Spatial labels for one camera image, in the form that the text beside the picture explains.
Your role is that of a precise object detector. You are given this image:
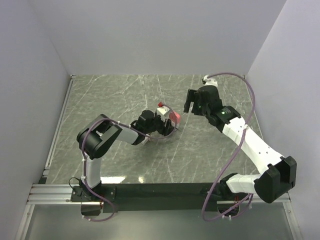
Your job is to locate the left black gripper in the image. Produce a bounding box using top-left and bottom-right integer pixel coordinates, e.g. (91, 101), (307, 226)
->
(144, 112), (175, 137)

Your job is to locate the pink plug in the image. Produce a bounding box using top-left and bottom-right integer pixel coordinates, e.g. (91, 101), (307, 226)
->
(168, 111), (180, 125)

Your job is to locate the white socket cube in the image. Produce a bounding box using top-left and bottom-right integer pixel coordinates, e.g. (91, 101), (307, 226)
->
(163, 119), (180, 135)

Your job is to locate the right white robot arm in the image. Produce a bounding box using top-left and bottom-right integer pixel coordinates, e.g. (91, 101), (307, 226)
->
(184, 85), (297, 204)

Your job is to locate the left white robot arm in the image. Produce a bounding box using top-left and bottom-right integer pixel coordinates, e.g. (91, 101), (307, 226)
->
(73, 105), (180, 201)

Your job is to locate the grey cube adapter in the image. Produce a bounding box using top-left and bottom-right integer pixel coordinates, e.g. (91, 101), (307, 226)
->
(140, 138), (149, 145)

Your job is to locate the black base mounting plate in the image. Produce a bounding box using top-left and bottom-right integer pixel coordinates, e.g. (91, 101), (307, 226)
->
(70, 182), (248, 213)

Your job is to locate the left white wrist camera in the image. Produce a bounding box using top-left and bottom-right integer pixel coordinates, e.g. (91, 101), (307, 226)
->
(156, 102), (171, 119)

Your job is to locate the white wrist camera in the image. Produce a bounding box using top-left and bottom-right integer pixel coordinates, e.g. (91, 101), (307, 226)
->
(201, 75), (218, 88)
(156, 102), (171, 119)

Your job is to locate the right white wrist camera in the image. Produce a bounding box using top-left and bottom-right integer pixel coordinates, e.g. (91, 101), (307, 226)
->
(201, 75), (218, 88)

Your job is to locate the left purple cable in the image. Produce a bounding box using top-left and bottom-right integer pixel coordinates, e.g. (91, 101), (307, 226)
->
(81, 104), (180, 223)

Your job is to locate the aluminium rail frame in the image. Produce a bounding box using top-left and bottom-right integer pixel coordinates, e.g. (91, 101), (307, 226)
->
(17, 74), (300, 240)

